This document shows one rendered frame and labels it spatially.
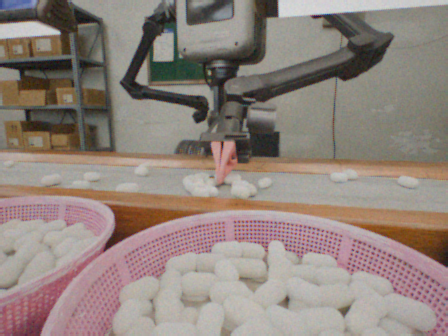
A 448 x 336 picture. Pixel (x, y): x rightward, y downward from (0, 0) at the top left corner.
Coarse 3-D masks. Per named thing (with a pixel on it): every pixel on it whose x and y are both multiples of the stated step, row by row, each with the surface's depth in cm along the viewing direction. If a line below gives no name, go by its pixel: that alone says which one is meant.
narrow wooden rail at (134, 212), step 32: (0, 192) 40; (32, 192) 40; (64, 192) 40; (96, 192) 40; (128, 192) 40; (128, 224) 36; (160, 224) 35; (288, 224) 31; (352, 224) 29; (384, 224) 29; (416, 224) 28
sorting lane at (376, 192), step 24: (0, 168) 72; (24, 168) 72; (48, 168) 72; (72, 168) 72; (96, 168) 72; (120, 168) 72; (168, 168) 71; (144, 192) 49; (168, 192) 49; (264, 192) 49; (288, 192) 49; (312, 192) 49; (336, 192) 49; (360, 192) 49; (384, 192) 49; (408, 192) 49; (432, 192) 49
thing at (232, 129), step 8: (224, 120) 56; (232, 120) 56; (216, 128) 56; (224, 128) 54; (232, 128) 54; (240, 128) 56; (200, 136) 53; (232, 136) 52; (240, 136) 52; (248, 136) 51; (240, 144) 54; (248, 144) 54; (208, 152) 57
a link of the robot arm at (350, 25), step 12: (348, 12) 82; (336, 24) 84; (348, 24) 79; (360, 24) 78; (348, 36) 80; (384, 36) 72; (372, 48) 68; (384, 48) 73; (360, 60) 71; (372, 60) 73; (360, 72) 74
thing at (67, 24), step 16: (0, 0) 47; (16, 0) 46; (32, 0) 45; (48, 0) 45; (64, 0) 48; (0, 16) 46; (16, 16) 45; (32, 16) 44; (48, 16) 45; (64, 16) 48; (64, 32) 51
